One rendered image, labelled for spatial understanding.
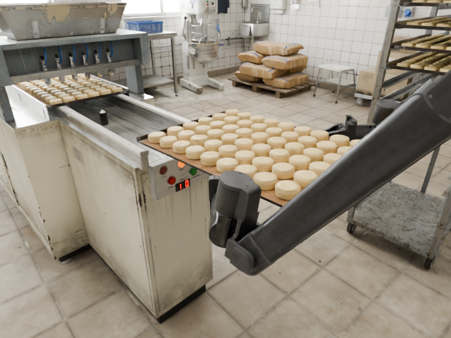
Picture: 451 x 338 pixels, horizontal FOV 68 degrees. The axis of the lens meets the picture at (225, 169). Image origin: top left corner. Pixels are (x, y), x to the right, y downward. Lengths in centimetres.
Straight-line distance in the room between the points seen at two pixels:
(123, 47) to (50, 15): 38
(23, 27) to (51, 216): 89
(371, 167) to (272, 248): 19
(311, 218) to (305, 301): 138
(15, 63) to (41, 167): 47
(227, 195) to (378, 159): 24
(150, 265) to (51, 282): 80
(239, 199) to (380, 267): 166
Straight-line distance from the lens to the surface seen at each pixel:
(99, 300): 189
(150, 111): 157
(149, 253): 137
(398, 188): 262
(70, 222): 198
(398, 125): 39
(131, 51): 195
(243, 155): 80
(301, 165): 77
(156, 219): 130
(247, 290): 183
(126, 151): 119
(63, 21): 177
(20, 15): 170
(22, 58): 176
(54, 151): 179
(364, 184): 41
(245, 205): 52
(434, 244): 206
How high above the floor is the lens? 136
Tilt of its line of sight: 28 degrees down
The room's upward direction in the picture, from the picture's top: straight up
